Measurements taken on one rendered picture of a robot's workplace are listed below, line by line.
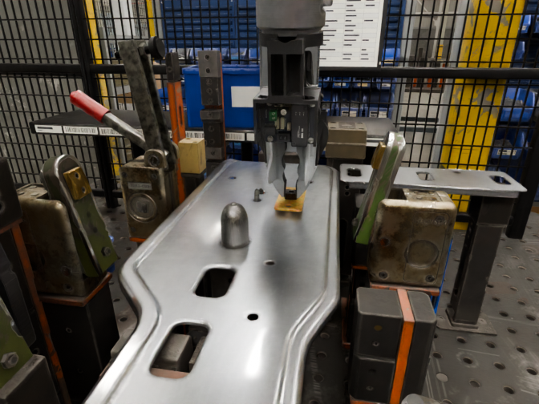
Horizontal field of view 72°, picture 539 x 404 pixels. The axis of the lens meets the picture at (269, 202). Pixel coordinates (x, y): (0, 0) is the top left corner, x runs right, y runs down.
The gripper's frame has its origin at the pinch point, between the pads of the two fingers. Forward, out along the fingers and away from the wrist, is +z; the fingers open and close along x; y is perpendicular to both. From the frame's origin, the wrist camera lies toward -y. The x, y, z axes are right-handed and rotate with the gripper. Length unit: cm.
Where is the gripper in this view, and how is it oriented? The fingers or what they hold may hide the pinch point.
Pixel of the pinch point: (291, 185)
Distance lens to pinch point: 52.7
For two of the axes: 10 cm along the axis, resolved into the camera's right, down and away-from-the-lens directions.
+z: 0.2, 8.7, 4.9
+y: -1.7, 4.8, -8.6
